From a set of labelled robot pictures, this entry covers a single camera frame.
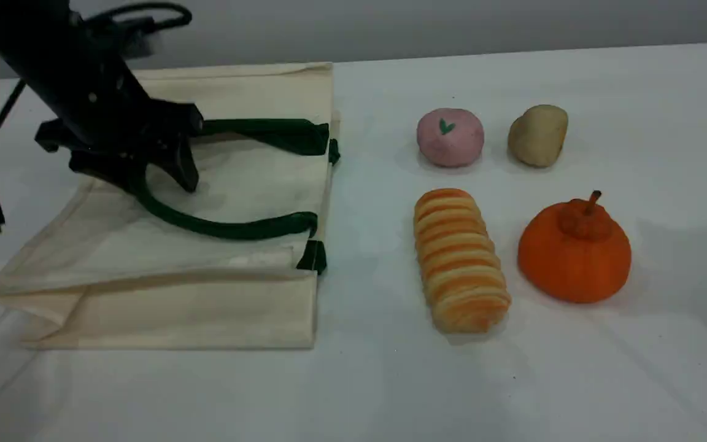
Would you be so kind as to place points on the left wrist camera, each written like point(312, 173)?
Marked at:
point(139, 40)

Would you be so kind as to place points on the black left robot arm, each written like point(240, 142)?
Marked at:
point(40, 49)

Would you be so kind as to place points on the pink toy peach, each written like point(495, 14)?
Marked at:
point(452, 147)

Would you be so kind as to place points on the beige toy potato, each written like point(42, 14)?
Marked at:
point(537, 138)

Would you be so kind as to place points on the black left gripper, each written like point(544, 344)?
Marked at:
point(114, 132)

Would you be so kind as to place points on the orange toy fruit with stem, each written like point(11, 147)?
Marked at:
point(574, 264)

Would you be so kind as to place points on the striped toy bread loaf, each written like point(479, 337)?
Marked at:
point(461, 264)

